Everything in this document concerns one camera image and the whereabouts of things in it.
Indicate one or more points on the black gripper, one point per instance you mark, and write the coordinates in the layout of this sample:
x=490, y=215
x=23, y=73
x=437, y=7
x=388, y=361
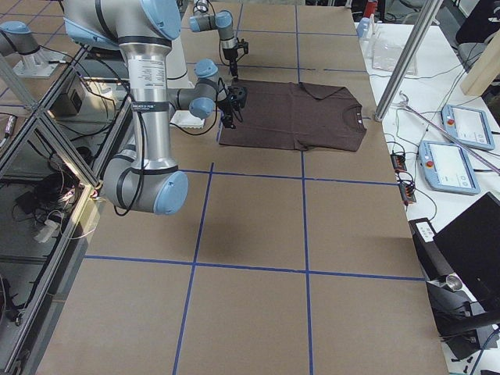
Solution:
x=226, y=109
x=231, y=57

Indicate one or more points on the dark brown t-shirt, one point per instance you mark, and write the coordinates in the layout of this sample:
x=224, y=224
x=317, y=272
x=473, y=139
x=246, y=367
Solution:
x=298, y=117

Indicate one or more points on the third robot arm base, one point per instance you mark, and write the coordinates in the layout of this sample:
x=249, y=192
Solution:
x=17, y=38

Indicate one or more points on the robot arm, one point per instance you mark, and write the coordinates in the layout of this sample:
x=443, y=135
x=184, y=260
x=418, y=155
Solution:
x=144, y=176
x=205, y=18

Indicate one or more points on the clear plastic bag with board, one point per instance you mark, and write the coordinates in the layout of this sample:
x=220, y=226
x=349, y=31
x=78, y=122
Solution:
x=385, y=55

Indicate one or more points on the brown paper table cover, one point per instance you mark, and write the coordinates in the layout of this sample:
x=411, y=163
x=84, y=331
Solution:
x=280, y=262

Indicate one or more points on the small electronics board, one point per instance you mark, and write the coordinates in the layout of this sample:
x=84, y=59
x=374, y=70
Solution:
x=407, y=192
x=398, y=162

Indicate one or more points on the near teach pendant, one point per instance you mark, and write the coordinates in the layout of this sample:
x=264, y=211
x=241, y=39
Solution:
x=446, y=168

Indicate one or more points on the teach pendant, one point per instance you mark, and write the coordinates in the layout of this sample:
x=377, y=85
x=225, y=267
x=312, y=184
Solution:
x=446, y=168
x=470, y=126

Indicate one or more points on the far teach pendant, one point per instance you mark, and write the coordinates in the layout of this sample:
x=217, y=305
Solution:
x=470, y=126

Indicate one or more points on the wooden beam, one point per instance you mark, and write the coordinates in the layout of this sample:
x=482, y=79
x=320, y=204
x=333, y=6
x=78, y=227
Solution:
x=484, y=70

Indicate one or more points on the black box with label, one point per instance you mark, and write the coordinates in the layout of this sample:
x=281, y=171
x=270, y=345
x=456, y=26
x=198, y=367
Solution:
x=431, y=259

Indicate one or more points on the black monitor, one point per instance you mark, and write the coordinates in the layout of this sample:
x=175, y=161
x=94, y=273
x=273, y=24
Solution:
x=470, y=245

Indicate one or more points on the metal cup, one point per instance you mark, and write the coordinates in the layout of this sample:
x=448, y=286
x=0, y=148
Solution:
x=453, y=283

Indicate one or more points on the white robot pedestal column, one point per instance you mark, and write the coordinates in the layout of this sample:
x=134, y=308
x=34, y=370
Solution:
x=177, y=77

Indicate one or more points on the aluminium frame post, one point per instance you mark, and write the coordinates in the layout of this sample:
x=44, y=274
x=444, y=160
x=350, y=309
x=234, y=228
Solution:
x=416, y=36

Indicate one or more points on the aluminium extrusion frame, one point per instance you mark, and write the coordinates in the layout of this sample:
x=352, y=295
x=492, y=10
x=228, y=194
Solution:
x=51, y=174

